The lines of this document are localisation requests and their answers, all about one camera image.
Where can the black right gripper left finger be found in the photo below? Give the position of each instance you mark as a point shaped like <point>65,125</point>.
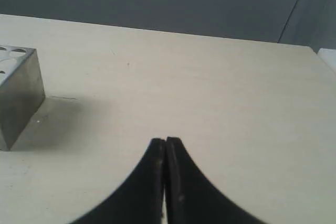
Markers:
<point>139,198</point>

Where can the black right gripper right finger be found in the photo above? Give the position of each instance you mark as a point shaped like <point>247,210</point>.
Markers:
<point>191,197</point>

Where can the white object at table edge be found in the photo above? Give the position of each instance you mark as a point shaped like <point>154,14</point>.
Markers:
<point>329,57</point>

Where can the steel test tube rack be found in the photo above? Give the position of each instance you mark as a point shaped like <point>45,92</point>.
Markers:
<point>22,91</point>

